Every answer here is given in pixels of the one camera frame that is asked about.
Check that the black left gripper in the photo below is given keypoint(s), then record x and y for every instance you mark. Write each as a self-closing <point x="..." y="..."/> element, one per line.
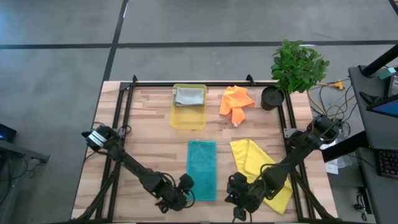
<point x="172" y="197"/>

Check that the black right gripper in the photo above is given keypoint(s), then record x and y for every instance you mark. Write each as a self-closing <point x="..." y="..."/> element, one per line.
<point x="248" y="196"/>

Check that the teal microfiber towel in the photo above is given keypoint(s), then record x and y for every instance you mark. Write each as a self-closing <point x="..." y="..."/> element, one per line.
<point x="202" y="169"/>

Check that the grey microfiber towel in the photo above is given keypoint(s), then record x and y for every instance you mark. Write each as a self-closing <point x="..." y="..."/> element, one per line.
<point x="189" y="96"/>

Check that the orange microfiber towel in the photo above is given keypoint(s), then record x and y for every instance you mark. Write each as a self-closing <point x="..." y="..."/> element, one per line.
<point x="233" y="101"/>

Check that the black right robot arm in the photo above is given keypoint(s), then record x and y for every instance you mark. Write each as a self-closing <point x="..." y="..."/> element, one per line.
<point x="298" y="149"/>

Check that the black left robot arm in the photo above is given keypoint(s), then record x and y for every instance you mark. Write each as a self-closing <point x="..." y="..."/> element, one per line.
<point x="133" y="165"/>

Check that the yellow microfiber towel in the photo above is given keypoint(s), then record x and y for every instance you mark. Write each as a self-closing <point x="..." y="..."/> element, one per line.
<point x="252" y="155"/>

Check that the yellow translucent plastic bin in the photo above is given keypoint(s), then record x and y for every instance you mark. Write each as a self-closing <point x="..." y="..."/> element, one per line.
<point x="188" y="118"/>

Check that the white paper sheets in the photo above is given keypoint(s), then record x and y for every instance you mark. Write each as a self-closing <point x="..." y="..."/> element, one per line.
<point x="332" y="168"/>

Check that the black keyboard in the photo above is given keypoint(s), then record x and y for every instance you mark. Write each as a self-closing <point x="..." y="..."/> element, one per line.
<point x="388" y="163"/>

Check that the dark grey side desk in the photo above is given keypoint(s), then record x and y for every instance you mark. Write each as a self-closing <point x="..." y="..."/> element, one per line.
<point x="21" y="152"/>

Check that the green plant in black pot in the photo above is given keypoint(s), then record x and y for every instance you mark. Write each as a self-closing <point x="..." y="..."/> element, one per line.
<point x="295" y="65"/>

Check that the dark device with blue light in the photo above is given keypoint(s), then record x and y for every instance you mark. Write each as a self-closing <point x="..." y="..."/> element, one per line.
<point x="6" y="133"/>

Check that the laptop with blue screen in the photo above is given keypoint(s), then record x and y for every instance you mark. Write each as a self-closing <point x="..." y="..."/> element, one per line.
<point x="387" y="107"/>

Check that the small teal box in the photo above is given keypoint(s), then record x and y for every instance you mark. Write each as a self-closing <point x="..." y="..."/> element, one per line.
<point x="387" y="73"/>

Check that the black round pole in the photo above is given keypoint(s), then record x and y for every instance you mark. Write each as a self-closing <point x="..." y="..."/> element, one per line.
<point x="381" y="62"/>

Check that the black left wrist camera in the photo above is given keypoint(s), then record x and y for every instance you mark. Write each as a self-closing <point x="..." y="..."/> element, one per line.
<point x="186" y="181"/>

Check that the black aluminium table frame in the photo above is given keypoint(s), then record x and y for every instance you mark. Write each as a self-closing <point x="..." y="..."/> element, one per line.
<point x="202" y="84"/>

